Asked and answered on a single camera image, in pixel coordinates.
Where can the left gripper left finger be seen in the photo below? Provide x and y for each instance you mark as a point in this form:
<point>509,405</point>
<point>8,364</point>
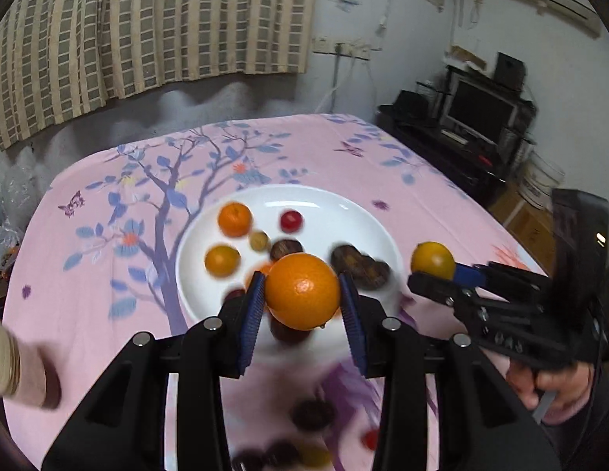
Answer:
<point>120,423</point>

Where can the black monitor on rack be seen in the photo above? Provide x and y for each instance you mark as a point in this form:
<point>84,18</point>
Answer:
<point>477,109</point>

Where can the red cherry tomato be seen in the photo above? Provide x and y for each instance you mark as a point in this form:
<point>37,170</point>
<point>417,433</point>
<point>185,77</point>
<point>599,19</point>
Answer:
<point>291,221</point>
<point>370,439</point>

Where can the red cherry tomato front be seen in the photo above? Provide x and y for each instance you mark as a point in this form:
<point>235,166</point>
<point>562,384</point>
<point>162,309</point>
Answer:
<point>370,439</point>

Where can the checked beige curtain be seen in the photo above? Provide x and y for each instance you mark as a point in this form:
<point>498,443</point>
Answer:
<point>62,59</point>

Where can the longan beside big orange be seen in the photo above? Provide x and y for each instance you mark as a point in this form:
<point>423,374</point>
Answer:
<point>314,456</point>

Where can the white wall power strip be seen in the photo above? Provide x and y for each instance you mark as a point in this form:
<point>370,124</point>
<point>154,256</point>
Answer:
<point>341,47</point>

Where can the person right hand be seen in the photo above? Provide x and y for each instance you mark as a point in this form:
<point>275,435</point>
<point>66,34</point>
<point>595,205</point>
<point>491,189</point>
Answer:
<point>571,385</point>

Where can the jar with cream lid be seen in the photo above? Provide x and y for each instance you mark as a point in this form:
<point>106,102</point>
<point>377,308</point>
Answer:
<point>26,376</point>

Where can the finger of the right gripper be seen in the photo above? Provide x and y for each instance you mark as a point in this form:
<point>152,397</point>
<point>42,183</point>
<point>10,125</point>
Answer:
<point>478,275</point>
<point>511,302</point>

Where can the pink deer print tablecloth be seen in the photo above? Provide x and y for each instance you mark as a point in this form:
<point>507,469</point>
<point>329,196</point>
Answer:
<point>98,259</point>

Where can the dark water chestnut back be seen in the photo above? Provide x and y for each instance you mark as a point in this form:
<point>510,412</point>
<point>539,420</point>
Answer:
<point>314,415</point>

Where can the small orange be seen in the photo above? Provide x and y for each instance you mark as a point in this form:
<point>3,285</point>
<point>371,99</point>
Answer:
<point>257,270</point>

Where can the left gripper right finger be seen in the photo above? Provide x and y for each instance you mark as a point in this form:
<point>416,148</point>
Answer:
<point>482,423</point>

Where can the dark chestnut on plate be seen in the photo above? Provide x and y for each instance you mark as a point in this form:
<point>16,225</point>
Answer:
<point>283,247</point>

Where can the dark plum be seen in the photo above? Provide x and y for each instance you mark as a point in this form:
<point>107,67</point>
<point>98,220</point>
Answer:
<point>234,294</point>
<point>287,335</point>

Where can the large orange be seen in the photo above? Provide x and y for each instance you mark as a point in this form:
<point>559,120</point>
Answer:
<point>302,292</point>
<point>235,219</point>

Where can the yellow cherry tomato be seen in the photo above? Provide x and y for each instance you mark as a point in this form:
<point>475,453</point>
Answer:
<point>434,259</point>

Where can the red cherry tomato back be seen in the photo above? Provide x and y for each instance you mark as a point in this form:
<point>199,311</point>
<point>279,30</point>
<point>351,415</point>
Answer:
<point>291,221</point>

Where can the orange mandarin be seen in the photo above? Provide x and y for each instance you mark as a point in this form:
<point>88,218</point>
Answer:
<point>222,261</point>

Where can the white oval plate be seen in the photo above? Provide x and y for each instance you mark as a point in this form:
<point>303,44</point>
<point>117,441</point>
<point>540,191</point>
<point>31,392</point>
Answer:
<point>329,220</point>

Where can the longan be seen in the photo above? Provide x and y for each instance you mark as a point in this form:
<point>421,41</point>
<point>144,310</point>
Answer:
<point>259,241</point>
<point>314,456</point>

